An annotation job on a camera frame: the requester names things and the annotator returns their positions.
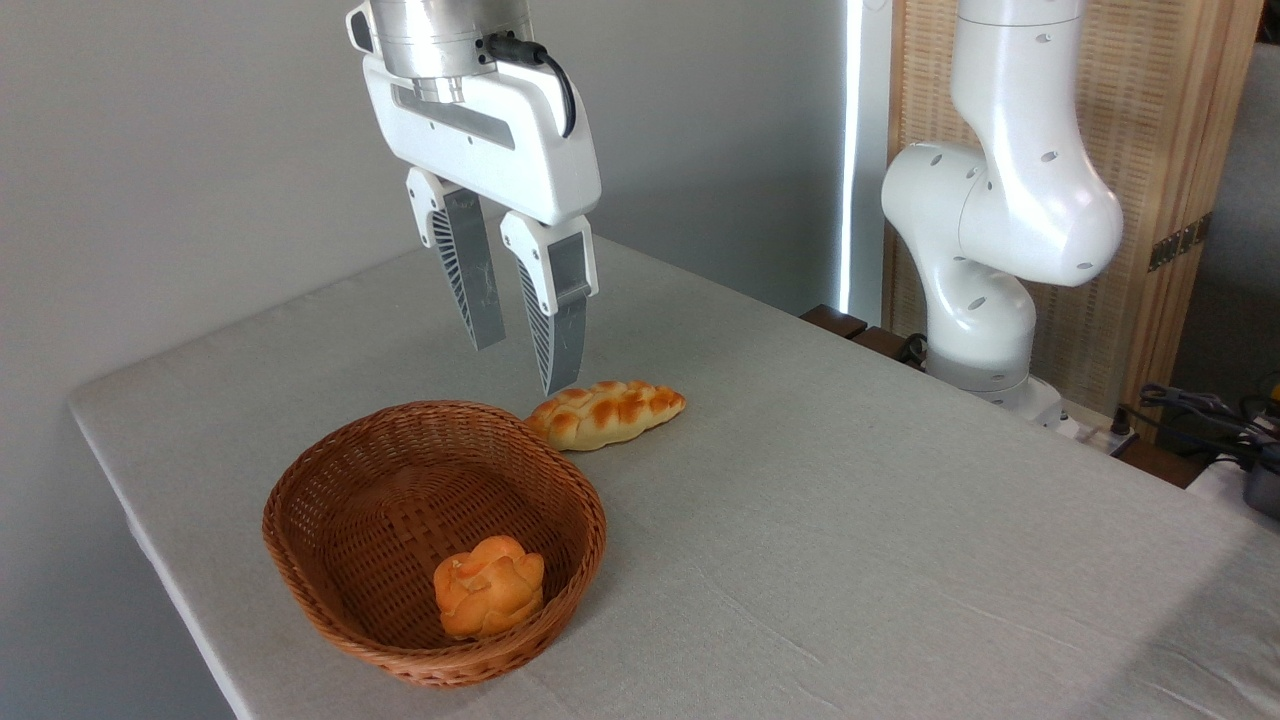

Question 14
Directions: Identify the black cable bundle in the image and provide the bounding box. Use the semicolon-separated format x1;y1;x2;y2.
1115;383;1280;471

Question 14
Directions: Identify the round orange bread roll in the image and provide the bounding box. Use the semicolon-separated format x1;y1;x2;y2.
433;535;546;641

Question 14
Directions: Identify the long braided bread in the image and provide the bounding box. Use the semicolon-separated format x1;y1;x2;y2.
525;379;687;452

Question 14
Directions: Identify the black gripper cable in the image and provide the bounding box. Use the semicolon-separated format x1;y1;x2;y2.
483;33;578;139

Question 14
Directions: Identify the grey tablecloth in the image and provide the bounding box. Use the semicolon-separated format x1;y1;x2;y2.
68;235;1280;720

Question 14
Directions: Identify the metal screen hinge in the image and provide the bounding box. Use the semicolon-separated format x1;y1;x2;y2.
1148;212;1213;273

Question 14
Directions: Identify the grey device box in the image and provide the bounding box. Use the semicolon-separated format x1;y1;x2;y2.
1243;445;1280;521

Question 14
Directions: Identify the brown wicker basket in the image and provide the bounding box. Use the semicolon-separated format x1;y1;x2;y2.
262;400;608;689

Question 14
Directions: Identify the dark brown wooden block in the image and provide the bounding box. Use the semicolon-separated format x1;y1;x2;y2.
800;305;869;339
850;325;926;369

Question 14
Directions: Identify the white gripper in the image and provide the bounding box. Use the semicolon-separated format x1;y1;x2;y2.
360;52;603;397

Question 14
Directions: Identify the white vertical light strip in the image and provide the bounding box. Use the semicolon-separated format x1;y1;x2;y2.
838;0;893;326

